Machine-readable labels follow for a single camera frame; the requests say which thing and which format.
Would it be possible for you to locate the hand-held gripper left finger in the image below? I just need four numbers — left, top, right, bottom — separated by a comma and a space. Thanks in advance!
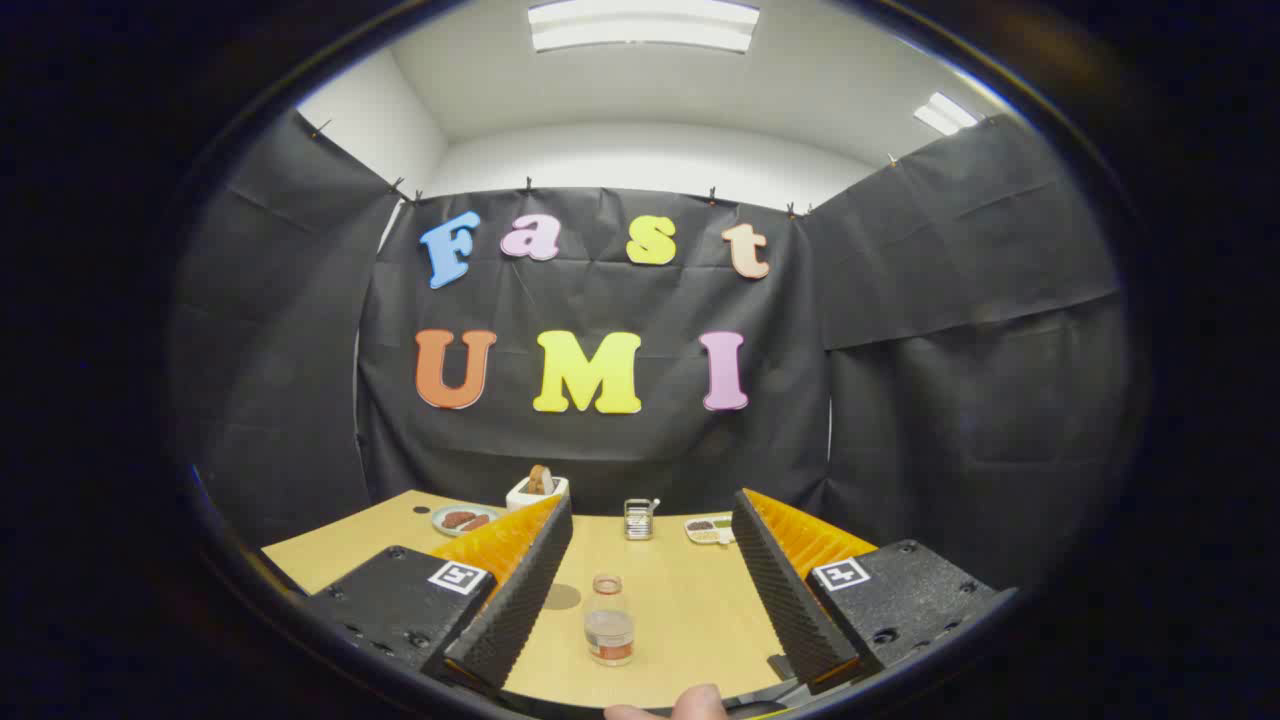
305, 492, 574, 696

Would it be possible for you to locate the pale green plate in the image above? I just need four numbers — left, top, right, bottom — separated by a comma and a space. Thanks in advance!
432, 504, 501, 537

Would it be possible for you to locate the white toaster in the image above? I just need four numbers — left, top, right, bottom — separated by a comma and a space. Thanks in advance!
506, 475, 569, 513

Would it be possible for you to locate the small ceiling light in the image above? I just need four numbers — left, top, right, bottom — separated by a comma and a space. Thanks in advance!
912, 91, 979, 137

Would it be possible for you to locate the clear plastic juice bottle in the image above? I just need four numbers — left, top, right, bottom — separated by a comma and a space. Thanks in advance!
584, 573, 636, 667

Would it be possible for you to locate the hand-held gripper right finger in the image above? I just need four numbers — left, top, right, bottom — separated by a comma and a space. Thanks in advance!
732, 488, 1019, 698

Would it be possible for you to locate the wooden table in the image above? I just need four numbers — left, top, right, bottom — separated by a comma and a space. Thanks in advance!
262, 489, 801, 709

